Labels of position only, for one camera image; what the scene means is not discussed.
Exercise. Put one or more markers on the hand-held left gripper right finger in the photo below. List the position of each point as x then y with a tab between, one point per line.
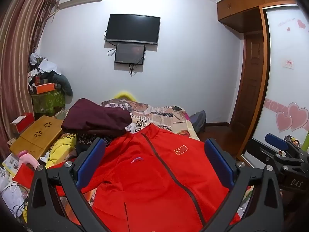
219	164

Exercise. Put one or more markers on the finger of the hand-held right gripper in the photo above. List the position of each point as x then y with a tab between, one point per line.
275	140
259	151

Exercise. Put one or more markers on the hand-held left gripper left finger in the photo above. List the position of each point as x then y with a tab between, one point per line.
90	164

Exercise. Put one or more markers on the red zip jacket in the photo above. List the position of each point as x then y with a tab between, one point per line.
154	186

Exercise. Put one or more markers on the pink heart sticker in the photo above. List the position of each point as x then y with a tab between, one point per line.
293	116

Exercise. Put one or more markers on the yellow garment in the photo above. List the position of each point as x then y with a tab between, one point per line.
61	147

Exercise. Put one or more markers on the maroon garment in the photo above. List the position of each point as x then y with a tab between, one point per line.
96	118

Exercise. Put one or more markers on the grey purple backpack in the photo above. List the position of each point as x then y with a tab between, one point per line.
198	120

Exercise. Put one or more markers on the brown wooden door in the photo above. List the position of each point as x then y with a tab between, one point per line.
251	84

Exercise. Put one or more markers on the wooden folding table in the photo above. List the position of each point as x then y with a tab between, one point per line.
36	135

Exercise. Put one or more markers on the pink plastic device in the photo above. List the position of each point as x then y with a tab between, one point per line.
29	159

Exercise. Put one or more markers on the red cloth bag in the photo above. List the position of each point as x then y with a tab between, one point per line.
23	175

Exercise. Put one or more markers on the yellow pillow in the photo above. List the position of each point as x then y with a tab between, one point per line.
125	95

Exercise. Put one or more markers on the red box with white lid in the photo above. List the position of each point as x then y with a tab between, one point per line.
23	123

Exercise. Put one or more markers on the picture magazine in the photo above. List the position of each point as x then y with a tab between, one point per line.
10	163

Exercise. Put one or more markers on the printed blanket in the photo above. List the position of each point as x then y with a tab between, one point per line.
157	113

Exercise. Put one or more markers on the grey cloth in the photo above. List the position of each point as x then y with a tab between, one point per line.
64	84

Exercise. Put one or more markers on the white plastic bag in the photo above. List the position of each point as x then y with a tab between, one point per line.
13	198

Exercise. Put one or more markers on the orange box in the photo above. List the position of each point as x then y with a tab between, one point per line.
44	88

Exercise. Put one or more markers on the white cloth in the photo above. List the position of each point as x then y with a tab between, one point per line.
48	66

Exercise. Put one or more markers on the small black monitor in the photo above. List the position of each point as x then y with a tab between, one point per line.
129	53

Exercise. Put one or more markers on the striped brown curtain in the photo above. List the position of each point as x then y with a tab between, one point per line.
17	53

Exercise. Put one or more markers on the wooden wardrobe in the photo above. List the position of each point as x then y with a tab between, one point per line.
241	7

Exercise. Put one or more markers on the black wall television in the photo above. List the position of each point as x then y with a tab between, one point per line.
132	27

